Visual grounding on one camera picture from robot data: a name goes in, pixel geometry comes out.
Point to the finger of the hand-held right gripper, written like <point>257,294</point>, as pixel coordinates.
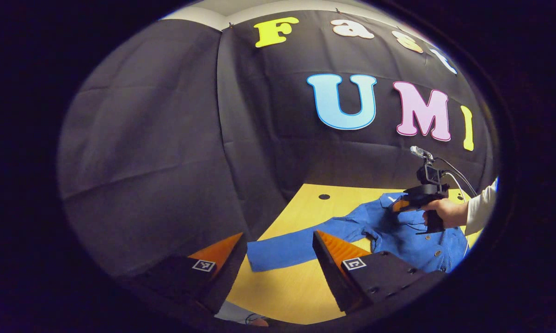
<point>401,205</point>

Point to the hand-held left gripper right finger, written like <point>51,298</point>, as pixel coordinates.
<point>331,277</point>

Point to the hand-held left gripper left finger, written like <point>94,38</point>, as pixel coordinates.
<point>229,273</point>

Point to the blue button shirt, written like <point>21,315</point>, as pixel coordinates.
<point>305,245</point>

